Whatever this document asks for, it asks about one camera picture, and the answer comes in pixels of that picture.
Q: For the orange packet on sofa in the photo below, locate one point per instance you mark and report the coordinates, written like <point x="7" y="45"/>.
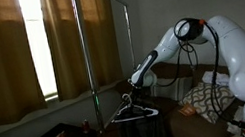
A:
<point x="187" y="110"/>

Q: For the metal garment rack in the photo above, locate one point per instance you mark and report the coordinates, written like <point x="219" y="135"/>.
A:
<point x="85" y="51"/>

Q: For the brown sofa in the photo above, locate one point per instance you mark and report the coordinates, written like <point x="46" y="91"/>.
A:
<point x="187" y="131"/>

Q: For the black clothes hanger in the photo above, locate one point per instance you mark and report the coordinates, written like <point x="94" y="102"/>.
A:
<point x="142" y="105"/>
<point x="126" y="106"/>

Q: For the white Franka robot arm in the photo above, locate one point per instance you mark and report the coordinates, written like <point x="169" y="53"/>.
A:
<point x="239" y="58"/>

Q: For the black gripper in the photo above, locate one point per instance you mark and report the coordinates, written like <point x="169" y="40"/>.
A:
<point x="136" y="93"/>

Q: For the bright window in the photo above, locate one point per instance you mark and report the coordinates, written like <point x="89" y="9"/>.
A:
<point x="37" y="42"/>

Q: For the white crumpled cloth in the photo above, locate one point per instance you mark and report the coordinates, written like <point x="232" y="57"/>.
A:
<point x="217" y="77"/>

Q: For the grey striped pillow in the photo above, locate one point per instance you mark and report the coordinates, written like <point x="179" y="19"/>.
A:
<point x="173" y="88"/>

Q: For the red can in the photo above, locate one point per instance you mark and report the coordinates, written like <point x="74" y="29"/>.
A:
<point x="86" y="125"/>

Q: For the wavy patterned pillow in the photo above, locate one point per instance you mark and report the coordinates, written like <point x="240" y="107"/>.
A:
<point x="207" y="100"/>

